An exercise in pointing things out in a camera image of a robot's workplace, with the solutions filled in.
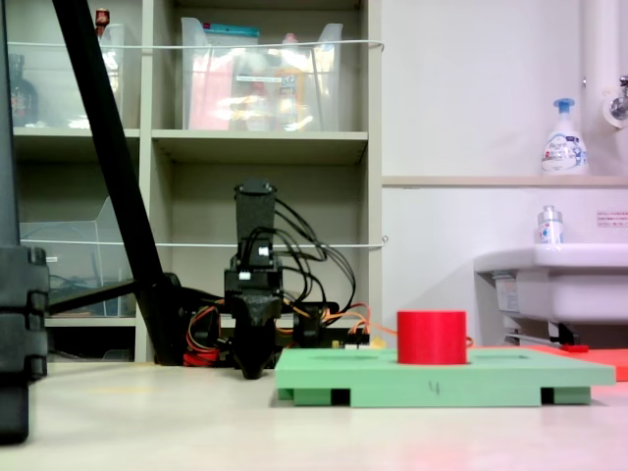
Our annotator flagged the red cylinder block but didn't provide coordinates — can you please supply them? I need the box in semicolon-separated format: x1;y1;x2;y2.
395;309;468;367

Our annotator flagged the green shape hole board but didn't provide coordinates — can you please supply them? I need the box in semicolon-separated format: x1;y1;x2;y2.
272;346;617;408

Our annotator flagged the small circuit board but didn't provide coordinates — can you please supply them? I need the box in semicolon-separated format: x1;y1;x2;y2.
332;332;385;351

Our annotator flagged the beige shelf unit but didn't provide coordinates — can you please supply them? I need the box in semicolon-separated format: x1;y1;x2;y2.
0;0;384;364

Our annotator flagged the thin black tripod strut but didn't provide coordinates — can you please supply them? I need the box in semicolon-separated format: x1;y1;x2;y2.
47;279;138;315

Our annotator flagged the low clear plastic bin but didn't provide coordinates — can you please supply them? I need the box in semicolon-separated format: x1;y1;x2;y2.
19;195;137;318

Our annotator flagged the pink pack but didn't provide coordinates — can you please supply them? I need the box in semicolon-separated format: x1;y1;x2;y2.
188;53;236;131

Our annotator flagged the yellow bottle pink cap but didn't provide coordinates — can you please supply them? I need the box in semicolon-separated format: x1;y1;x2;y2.
273;32;309;131

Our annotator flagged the notched black stack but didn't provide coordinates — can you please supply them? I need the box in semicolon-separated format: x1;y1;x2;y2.
0;244;50;446

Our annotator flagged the clear bin with supplies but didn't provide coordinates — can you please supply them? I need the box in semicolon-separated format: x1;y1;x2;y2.
180;17;344;132

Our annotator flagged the white sink label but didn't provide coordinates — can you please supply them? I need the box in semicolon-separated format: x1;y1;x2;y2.
492;271;520;315

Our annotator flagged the teal topped package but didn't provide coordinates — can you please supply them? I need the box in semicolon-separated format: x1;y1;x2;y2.
203;23;261;40

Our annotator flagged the small clear sanitizer bottle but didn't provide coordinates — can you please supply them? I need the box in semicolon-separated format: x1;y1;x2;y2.
534;204;565;245

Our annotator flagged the dark glass bottle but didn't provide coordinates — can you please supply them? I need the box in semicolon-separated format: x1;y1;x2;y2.
8;53;40;128

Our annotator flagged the white sink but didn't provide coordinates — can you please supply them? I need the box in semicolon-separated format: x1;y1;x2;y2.
472;242;628;326

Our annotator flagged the red capped bottle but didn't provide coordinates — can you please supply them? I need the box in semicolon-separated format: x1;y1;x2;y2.
93;7;112;39

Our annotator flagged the white soap pump bottle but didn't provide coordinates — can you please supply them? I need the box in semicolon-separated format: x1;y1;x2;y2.
540;96;590;177

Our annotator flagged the metal tap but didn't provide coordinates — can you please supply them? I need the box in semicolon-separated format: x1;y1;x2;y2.
602;75;628;131

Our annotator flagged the white vertical pipe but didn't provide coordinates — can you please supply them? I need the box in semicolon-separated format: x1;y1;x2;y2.
580;0;628;177

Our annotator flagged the short black cable loop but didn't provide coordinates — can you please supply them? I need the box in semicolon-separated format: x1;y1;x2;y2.
237;225;281;271

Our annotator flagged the long thin black cable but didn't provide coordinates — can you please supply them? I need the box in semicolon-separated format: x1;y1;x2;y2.
272;197;358;323

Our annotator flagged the white cord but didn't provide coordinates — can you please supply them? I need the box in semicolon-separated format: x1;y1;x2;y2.
7;38;387;52

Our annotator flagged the black sink bracket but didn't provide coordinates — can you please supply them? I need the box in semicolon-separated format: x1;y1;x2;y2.
548;320;582;346

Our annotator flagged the pink wall sign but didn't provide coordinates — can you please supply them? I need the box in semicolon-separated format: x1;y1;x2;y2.
596;209;628;230

